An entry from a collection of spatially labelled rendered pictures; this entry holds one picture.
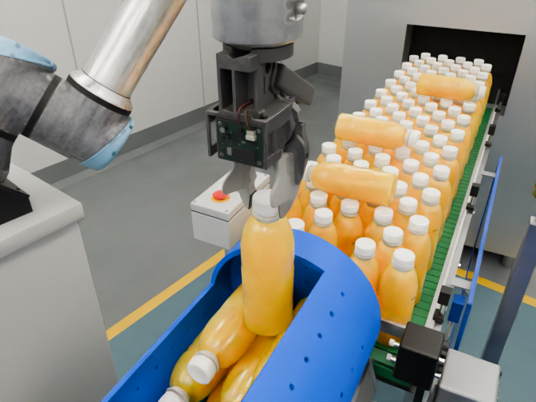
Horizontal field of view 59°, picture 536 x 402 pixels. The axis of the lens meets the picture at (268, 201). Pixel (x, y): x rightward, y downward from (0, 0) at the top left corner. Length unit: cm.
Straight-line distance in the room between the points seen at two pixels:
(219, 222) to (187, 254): 168
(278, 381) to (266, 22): 38
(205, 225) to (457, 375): 61
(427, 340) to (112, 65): 82
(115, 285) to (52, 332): 135
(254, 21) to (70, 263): 88
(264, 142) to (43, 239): 76
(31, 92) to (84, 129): 12
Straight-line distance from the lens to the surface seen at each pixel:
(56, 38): 346
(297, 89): 55
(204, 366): 68
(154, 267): 267
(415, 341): 92
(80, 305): 128
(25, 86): 108
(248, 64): 45
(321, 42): 568
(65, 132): 108
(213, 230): 107
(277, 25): 45
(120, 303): 250
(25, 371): 130
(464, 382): 108
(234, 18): 45
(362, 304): 71
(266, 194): 59
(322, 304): 65
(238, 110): 46
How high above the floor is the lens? 166
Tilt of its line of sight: 32 degrees down
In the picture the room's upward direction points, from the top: straight up
